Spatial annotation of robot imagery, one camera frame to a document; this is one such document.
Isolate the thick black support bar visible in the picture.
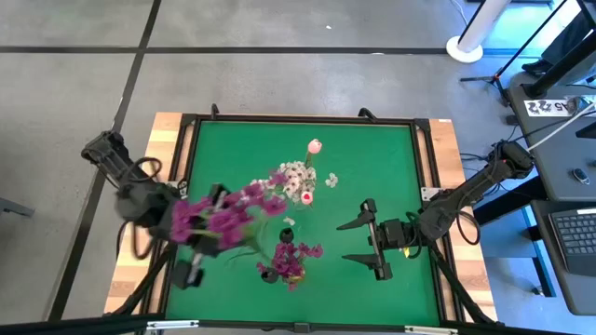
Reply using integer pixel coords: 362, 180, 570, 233
520, 27, 596, 100

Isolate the black desk crossbeam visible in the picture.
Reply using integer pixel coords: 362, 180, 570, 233
472, 175, 547, 225

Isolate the blue desk support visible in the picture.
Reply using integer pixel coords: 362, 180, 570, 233
520, 204, 558, 299

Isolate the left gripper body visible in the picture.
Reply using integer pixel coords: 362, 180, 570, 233
157, 183, 230, 290

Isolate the white printed label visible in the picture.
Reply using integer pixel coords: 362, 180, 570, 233
523, 98, 576, 117

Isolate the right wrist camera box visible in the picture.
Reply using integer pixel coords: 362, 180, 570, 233
380, 218, 407, 250

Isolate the white pole with round base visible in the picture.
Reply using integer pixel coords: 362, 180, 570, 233
445, 0, 513, 65

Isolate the thin black tripod stand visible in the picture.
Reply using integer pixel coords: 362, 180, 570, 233
459, 0, 572, 107

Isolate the purple artificial flower bunch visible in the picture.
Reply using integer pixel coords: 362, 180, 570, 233
169, 170, 290, 269
255, 240, 325, 293

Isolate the white cable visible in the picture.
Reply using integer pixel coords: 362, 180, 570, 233
525, 100, 596, 153

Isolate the dark grey desk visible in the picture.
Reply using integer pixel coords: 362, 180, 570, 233
529, 199, 596, 317

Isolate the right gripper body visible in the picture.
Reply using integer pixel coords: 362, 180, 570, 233
366, 217, 420, 282

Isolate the white artificial flower bunch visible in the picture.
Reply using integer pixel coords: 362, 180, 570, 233
250, 160, 318, 206

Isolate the person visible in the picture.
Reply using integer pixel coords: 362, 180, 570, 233
521, 7, 596, 78

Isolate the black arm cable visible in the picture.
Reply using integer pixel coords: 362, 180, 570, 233
403, 207, 481, 261
118, 155, 163, 261

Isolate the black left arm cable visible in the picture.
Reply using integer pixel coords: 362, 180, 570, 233
118, 155, 163, 261

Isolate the yellow embossed glass vase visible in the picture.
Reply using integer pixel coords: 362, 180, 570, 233
267, 253, 311, 292

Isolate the black keyboard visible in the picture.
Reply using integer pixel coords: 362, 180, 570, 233
548, 208, 596, 276

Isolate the green table mat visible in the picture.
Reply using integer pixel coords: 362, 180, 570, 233
165, 119, 441, 327

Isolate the grey furniture leg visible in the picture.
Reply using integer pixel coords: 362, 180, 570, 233
0, 196, 36, 219

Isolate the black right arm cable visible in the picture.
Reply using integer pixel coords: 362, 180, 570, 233
403, 207, 481, 261

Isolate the silver frame bracket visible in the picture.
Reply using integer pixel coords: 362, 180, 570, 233
146, 319, 200, 331
403, 325, 460, 335

